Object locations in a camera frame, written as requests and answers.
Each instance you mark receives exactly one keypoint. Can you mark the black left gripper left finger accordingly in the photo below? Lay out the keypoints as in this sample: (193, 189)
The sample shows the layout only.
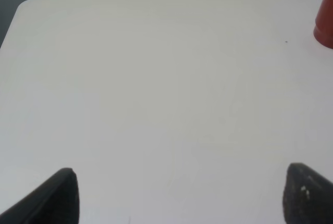
(54, 201)

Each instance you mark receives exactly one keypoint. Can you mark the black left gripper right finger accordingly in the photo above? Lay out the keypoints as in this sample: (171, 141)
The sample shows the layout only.
(307, 196)

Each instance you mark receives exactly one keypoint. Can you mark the red plastic cup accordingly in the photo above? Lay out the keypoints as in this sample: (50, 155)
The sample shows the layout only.
(324, 24)

